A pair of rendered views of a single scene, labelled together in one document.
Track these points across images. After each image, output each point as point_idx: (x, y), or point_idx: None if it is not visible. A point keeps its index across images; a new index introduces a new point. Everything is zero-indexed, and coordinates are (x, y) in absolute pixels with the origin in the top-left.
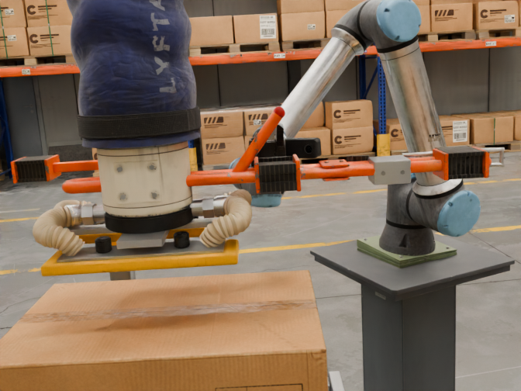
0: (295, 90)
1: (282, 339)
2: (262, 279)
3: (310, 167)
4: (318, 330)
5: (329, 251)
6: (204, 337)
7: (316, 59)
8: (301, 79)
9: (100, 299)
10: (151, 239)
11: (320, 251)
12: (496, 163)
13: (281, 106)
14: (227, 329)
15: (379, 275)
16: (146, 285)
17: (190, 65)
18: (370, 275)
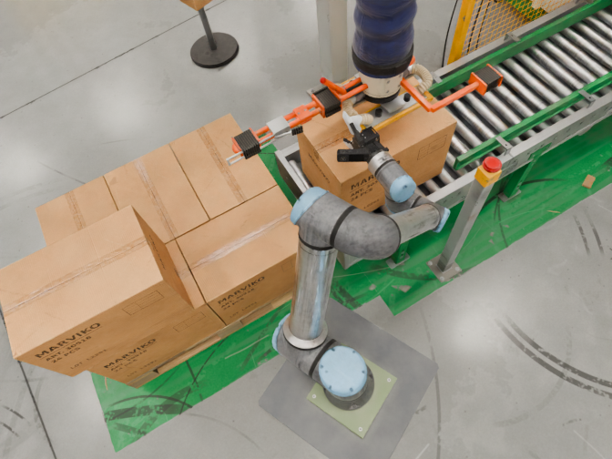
0: (411, 212)
1: (312, 120)
2: (356, 163)
3: (310, 103)
4: (303, 130)
5: (418, 365)
6: (341, 110)
7: (401, 218)
8: (408, 214)
9: (414, 117)
10: (358, 73)
11: (425, 362)
12: (231, 162)
13: (418, 210)
14: (338, 118)
15: (351, 323)
16: (408, 137)
17: (359, 39)
18: (356, 319)
